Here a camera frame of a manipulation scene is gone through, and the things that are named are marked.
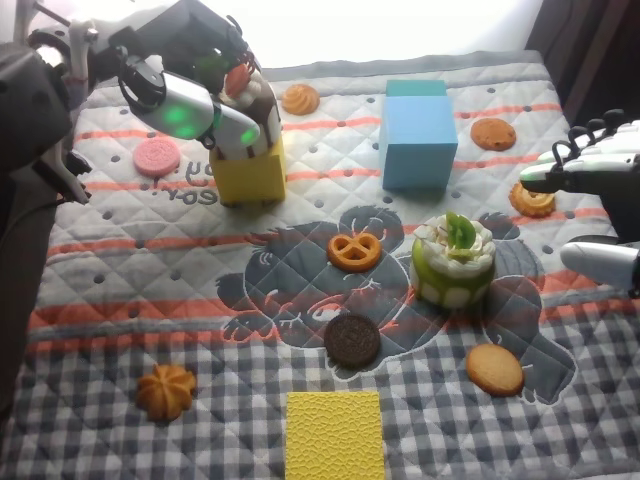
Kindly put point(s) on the green kiwi cream cake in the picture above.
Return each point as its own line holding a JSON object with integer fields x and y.
{"x": 450, "y": 280}

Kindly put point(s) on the dark chocolate sandwich cookie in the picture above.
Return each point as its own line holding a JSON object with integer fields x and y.
{"x": 352, "y": 340}

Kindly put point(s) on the chocolate strawberry cream cake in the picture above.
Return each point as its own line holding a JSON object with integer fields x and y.
{"x": 260, "y": 105}

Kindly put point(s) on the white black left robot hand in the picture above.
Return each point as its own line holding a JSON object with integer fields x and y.
{"x": 185, "y": 107}

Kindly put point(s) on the orange flower-shaped cookie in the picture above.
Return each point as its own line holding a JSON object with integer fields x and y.
{"x": 166, "y": 392}

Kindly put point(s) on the pink sandwich cookie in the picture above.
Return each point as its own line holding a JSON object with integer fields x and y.
{"x": 156, "y": 156}

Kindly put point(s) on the orange pretzel cookie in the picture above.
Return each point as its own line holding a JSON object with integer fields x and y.
{"x": 336, "y": 260}

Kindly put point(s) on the grey quilt with printed bear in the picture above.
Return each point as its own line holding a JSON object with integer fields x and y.
{"x": 150, "y": 280}

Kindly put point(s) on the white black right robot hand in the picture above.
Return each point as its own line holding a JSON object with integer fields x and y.
{"x": 620, "y": 165}

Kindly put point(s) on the orange swirl cookie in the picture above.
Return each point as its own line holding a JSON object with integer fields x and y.
{"x": 301, "y": 99}

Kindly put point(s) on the blue block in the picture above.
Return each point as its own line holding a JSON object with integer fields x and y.
{"x": 417, "y": 140}

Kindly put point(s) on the yellow textured square cracker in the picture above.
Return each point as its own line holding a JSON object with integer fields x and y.
{"x": 335, "y": 435}

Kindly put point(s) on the yellow block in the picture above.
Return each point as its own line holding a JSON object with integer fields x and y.
{"x": 250, "y": 180}

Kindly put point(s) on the chocolate chip cookie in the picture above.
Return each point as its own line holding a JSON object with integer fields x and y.
{"x": 492, "y": 134}

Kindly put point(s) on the dark curtain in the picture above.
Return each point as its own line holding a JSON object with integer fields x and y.
{"x": 590, "y": 50}

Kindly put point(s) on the round plain biscuit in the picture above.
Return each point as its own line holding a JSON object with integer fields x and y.
{"x": 495, "y": 370}

